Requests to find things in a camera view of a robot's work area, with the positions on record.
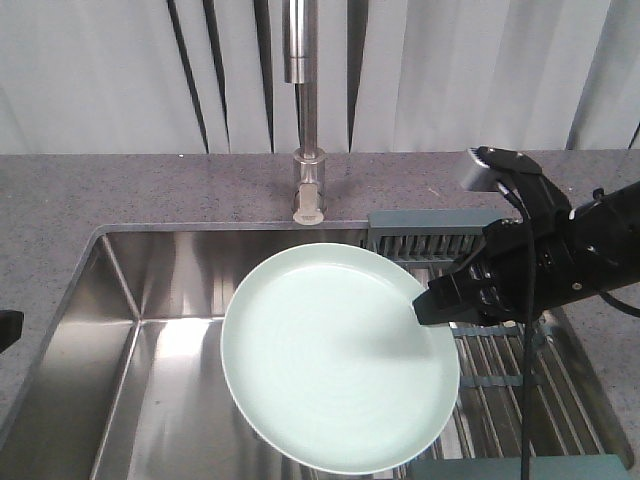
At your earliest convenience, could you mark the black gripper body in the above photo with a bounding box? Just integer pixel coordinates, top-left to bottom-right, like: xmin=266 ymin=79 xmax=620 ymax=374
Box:
xmin=452 ymin=220 xmax=568 ymax=325

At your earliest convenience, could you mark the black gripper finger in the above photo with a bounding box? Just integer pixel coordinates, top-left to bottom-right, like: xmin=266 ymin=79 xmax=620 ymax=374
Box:
xmin=0 ymin=310 xmax=24 ymax=353
xmin=428 ymin=274 xmax=458 ymax=295
xmin=412 ymin=290 xmax=480 ymax=326

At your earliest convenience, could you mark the light green round plate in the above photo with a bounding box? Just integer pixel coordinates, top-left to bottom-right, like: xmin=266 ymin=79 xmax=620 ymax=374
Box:
xmin=220 ymin=243 xmax=460 ymax=475

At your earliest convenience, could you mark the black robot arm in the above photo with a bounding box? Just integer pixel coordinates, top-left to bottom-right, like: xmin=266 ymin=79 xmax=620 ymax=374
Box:
xmin=412 ymin=184 xmax=639 ymax=326

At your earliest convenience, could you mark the grey-blue dish drying rack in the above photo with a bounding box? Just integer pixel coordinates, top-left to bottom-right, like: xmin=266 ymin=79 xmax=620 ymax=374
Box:
xmin=367 ymin=209 xmax=635 ymax=479

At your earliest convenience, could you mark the stainless steel sink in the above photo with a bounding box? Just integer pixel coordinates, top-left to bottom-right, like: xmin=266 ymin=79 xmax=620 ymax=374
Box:
xmin=1 ymin=221 xmax=408 ymax=479

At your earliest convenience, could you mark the white pleated curtain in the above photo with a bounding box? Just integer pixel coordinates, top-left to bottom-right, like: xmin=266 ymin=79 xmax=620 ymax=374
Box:
xmin=1 ymin=1 xmax=639 ymax=154

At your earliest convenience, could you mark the stainless steel faucet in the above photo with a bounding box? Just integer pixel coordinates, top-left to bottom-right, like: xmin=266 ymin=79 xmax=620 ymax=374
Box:
xmin=282 ymin=0 xmax=325 ymax=226

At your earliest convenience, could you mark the black camera cable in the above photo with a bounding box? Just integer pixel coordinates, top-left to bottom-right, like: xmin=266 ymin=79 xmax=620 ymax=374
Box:
xmin=497 ymin=182 xmax=539 ymax=480

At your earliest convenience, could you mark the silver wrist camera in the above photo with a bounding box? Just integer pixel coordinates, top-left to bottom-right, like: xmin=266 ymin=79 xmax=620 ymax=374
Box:
xmin=458 ymin=148 xmax=499 ymax=192

